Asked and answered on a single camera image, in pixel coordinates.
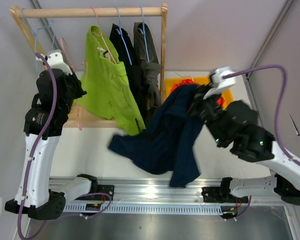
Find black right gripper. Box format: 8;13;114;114
180;82;227;146

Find orange shorts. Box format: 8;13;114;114
170;78;226;107

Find pink hanger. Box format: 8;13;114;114
60;37;89;131
90;6;117;64

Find lime green shorts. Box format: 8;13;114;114
78;25;146;136

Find navy blue shorts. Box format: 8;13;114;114
108;84;203;188

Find light blue hanger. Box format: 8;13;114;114
20;7;57;73
140;6;150;63
114;6;133;66

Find black shorts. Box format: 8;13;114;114
109;23;147;121

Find olive grey shorts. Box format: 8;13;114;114
133;22;163;125

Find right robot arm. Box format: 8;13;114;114
188;85;300;206

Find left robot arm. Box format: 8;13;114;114
4;68;99;221

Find wooden clothes rack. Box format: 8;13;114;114
9;0;168;129

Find yellow plastic tray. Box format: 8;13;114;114
165;76;234;109

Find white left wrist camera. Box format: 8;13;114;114
44;49;73;75

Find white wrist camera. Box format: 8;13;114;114
44;49;73;75
203;66;236;100

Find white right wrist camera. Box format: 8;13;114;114
203;66;236;100

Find aluminium mounting rail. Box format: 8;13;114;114
47;176;297;207

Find white slotted cable duct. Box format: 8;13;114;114
63;202;223;216

